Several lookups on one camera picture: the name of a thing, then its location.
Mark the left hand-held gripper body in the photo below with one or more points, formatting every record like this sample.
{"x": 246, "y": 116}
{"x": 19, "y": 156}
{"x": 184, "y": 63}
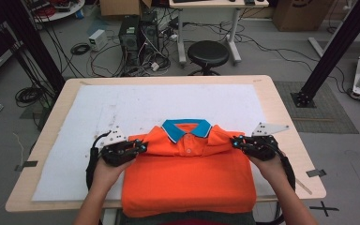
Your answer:
{"x": 115, "y": 153}

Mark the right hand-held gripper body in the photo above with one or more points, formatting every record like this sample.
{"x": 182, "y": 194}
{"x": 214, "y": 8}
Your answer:
{"x": 261, "y": 146}

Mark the orange polo shirt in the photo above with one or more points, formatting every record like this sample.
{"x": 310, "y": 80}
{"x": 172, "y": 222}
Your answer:
{"x": 187, "y": 181}

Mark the person's left hand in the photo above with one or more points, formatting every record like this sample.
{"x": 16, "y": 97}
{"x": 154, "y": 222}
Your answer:
{"x": 109, "y": 175}

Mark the person's right hand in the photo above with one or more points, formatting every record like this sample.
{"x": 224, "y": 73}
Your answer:
{"x": 272, "y": 173}

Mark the white foam mat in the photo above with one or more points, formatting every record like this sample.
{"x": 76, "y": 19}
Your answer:
{"x": 168, "y": 100}

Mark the thin wooden stick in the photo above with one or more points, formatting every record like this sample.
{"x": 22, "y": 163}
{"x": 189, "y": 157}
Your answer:
{"x": 304, "y": 187}

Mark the grey tape strip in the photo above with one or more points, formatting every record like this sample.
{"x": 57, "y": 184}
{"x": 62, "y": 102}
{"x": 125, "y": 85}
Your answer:
{"x": 315, "y": 172}
{"x": 28, "y": 164}

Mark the white table leg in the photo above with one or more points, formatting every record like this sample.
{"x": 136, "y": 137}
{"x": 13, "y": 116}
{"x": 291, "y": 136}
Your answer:
{"x": 108, "y": 217}

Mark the light wooden table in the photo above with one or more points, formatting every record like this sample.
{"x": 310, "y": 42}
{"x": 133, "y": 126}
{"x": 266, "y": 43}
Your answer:
{"x": 168, "y": 78}

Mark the person's grey pants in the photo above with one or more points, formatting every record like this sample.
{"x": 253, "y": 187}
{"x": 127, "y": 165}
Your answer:
{"x": 237, "y": 218}

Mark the grey floor mat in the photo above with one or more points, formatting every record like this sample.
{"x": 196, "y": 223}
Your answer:
{"x": 325, "y": 109}

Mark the white power strip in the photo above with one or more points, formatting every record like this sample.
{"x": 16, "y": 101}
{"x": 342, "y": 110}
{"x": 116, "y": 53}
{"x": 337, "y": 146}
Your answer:
{"x": 154, "y": 66}

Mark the black round stool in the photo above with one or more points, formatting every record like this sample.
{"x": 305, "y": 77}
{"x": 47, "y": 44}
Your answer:
{"x": 208, "y": 53}

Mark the black computer tower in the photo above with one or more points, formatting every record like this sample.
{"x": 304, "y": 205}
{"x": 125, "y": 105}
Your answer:
{"x": 129, "y": 37}

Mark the black open computer case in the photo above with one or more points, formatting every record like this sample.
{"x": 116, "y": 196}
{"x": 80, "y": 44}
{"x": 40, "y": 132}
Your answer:
{"x": 149, "y": 34}

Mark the small white box device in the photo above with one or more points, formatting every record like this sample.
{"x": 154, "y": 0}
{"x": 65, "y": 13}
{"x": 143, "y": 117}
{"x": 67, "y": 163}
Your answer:
{"x": 97, "y": 39}

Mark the white desk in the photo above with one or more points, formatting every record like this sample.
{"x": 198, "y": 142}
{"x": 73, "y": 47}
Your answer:
{"x": 218, "y": 3}

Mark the plain cardboard box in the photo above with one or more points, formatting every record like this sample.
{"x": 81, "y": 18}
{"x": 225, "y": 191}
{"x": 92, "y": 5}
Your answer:
{"x": 122, "y": 7}

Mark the large printed cardboard box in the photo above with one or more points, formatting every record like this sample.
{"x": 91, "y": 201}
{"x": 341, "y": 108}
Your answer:
{"x": 303, "y": 14}

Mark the round white table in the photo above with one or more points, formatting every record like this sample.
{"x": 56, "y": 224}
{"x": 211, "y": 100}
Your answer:
{"x": 65, "y": 14}

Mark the black aluminium frame post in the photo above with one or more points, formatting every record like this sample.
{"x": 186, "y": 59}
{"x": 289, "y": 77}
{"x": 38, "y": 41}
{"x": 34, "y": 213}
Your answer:
{"x": 337, "y": 47}
{"x": 33, "y": 40}

